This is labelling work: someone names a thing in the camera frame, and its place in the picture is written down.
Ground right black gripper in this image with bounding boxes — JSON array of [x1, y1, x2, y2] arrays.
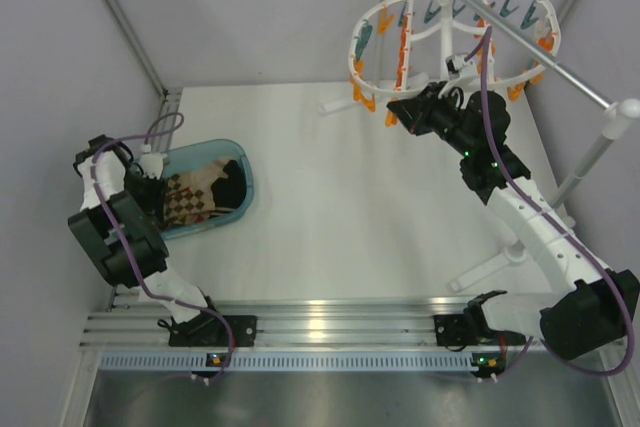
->
[[390, 81, 477, 157]]

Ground orange clothes peg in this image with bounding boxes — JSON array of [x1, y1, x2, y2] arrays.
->
[[352, 82, 376, 112], [385, 112, 398, 127]]

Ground teal plastic basket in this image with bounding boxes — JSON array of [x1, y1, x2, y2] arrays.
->
[[130, 139, 255, 240]]

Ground white round clip hanger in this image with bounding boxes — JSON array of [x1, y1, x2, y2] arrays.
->
[[347, 0, 562, 107]]

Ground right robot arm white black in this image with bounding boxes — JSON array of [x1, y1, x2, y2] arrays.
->
[[387, 83, 639, 362]]

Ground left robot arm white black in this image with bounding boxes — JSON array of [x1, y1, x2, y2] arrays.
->
[[68, 135, 233, 347]]

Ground beige sock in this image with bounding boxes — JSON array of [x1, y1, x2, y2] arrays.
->
[[178, 156, 243, 200]]

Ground black striped sock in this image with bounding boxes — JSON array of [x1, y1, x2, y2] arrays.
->
[[209, 158, 247, 218]]

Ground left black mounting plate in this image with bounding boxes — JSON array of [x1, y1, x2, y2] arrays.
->
[[157, 313, 257, 347]]

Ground black mounting plate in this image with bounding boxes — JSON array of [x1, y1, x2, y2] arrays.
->
[[157, 313, 257, 347], [433, 314, 479, 352]]

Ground white rack base foot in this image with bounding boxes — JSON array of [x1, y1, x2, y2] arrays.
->
[[448, 241, 527, 293]]

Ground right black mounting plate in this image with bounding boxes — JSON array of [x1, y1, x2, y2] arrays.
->
[[433, 314, 479, 352]]

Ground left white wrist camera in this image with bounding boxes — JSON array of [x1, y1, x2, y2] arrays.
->
[[137, 143, 167, 180]]

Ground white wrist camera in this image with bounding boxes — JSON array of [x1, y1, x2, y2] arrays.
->
[[445, 54, 480, 90], [137, 143, 167, 180]]

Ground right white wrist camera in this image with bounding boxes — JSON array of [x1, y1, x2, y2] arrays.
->
[[445, 54, 480, 90]]

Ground silver hanging rail rod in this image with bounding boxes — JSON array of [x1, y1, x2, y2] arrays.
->
[[397, 0, 640, 118]]

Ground perforated grey cable duct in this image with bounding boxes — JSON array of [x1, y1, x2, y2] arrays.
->
[[100, 351, 504, 372]]

